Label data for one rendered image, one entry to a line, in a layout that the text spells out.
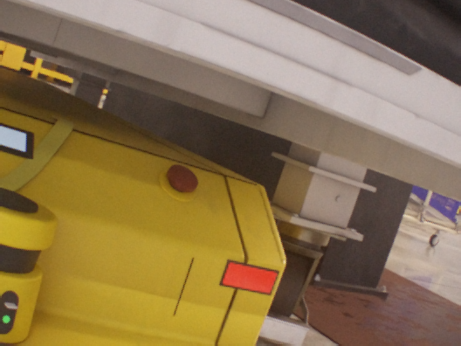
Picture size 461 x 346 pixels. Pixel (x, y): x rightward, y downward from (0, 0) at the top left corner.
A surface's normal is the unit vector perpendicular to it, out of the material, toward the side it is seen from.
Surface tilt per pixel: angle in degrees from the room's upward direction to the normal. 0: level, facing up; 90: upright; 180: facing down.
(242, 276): 90
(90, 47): 90
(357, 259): 90
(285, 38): 90
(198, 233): 33
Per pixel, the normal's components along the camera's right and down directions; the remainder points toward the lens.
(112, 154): 0.51, -0.68
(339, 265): 0.51, 0.22
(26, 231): 0.68, 0.28
